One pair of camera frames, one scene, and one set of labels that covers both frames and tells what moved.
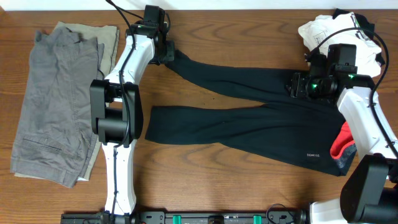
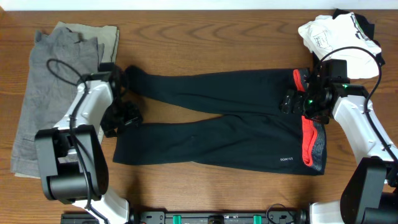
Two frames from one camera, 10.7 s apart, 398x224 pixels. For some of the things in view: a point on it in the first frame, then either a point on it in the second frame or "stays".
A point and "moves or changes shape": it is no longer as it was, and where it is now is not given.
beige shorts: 109,36 stays
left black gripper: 170,55 → 135,116
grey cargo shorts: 54,137 stays
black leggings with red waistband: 303,134 moves or changes shape
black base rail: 287,216 stays
